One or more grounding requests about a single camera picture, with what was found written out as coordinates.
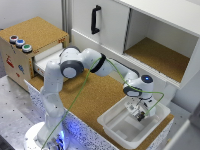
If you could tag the wooden drawer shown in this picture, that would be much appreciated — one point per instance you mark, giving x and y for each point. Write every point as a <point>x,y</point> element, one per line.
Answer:
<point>42,63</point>

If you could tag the white plastic box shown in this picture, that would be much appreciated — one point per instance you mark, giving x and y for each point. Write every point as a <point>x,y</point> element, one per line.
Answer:
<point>116,130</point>

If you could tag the white cabinet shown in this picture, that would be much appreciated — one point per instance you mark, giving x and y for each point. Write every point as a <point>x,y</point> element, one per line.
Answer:
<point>173,20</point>

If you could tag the red button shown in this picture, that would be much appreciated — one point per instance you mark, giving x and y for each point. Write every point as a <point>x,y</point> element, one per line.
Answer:
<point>13,39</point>

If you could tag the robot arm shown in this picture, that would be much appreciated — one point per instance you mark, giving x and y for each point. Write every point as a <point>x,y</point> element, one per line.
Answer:
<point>53,83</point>

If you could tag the wooden drawer box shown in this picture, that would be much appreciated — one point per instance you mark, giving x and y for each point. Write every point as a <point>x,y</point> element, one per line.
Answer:
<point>33,31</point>

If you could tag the green button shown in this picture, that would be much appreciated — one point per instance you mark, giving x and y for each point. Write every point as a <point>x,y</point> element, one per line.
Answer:
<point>27,48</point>

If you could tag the blue button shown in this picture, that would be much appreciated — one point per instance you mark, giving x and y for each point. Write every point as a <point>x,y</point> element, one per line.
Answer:
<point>20,42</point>

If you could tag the white sliding door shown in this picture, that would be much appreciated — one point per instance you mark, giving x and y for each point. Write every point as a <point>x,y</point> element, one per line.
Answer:
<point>113,23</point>

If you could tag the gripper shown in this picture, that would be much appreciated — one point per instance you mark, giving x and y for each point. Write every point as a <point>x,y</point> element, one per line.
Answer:
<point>136,106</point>

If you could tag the purple block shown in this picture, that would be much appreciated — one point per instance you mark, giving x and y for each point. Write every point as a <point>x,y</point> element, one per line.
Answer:
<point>140,116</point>

